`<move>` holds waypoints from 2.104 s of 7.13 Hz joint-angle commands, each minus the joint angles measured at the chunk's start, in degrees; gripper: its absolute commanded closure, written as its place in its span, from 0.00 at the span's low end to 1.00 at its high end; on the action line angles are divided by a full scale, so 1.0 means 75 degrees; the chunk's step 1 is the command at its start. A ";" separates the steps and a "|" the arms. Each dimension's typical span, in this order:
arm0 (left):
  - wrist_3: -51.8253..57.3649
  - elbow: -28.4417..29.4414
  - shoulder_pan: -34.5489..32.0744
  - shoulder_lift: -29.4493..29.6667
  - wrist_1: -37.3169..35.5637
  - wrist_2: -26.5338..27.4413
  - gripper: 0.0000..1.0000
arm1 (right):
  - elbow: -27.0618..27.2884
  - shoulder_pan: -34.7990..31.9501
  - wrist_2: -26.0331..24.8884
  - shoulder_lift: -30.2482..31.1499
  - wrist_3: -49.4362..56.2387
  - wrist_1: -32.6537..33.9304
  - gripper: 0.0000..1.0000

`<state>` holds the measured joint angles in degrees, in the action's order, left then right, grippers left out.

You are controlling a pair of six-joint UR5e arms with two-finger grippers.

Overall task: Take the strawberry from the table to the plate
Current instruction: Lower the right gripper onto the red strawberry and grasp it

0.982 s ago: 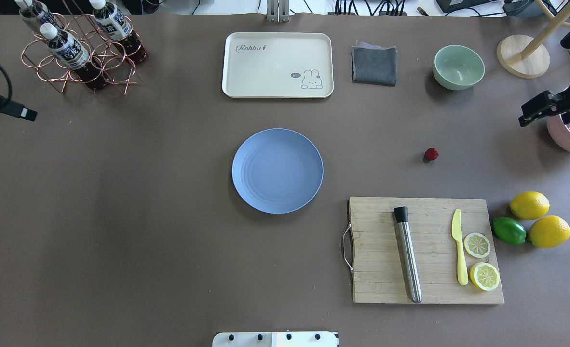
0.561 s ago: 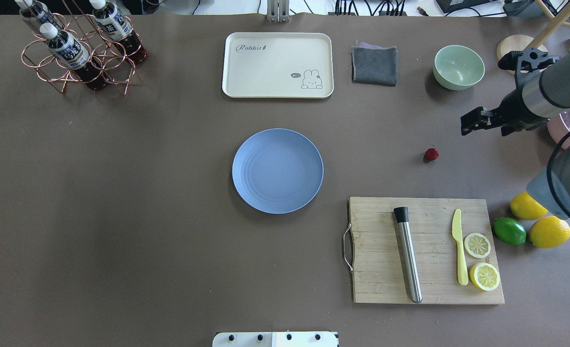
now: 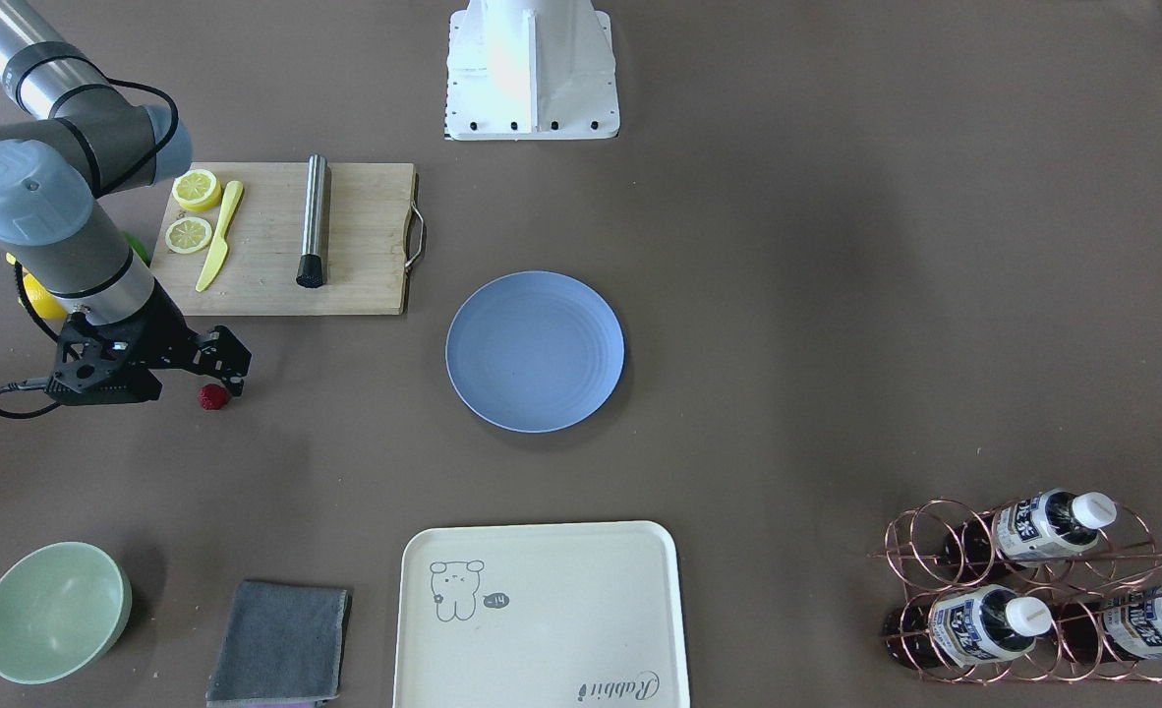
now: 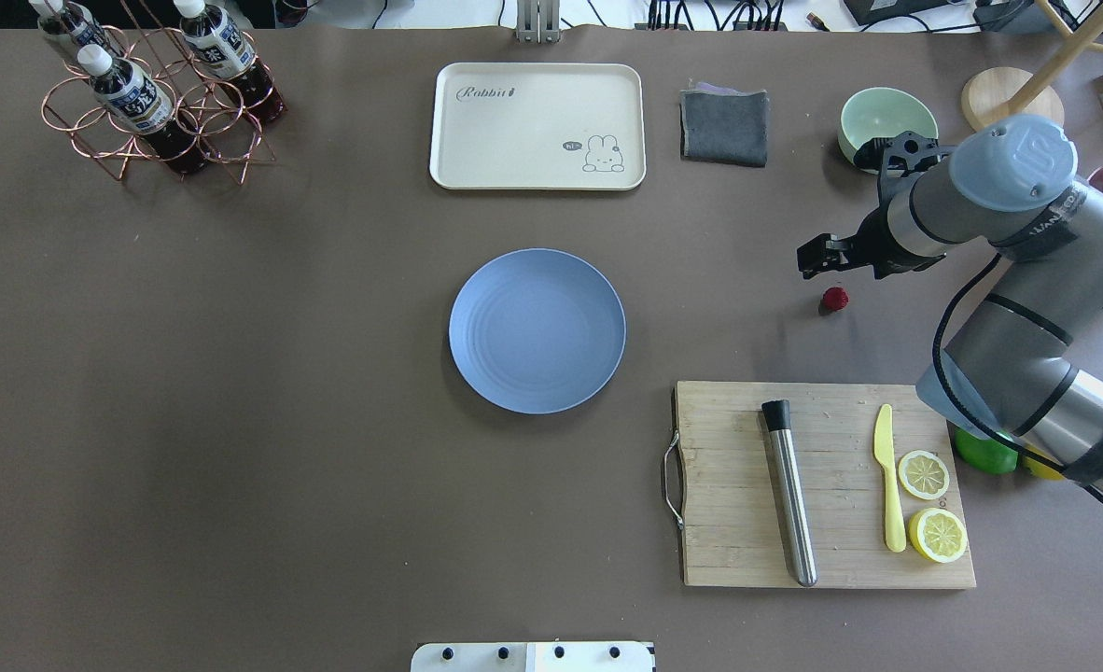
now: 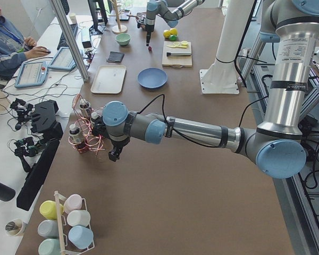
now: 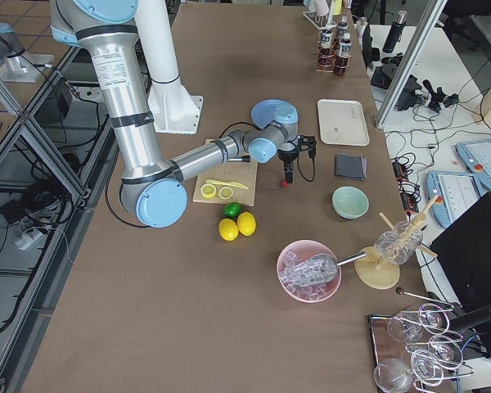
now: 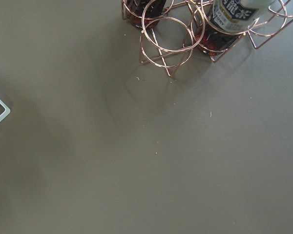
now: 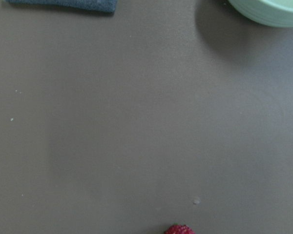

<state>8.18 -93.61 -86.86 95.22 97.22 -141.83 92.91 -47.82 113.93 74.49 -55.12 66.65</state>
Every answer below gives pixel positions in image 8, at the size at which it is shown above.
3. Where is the red strawberry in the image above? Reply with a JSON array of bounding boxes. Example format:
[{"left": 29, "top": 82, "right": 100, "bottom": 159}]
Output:
[{"left": 164, "top": 224, "right": 195, "bottom": 234}]

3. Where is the grey folded cloth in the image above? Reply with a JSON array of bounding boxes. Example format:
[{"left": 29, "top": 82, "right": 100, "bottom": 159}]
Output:
[{"left": 6, "top": 0, "right": 118, "bottom": 13}]

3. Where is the green bowl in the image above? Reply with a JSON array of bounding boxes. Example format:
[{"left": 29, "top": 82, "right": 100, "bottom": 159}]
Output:
[{"left": 229, "top": 0, "right": 293, "bottom": 28}]

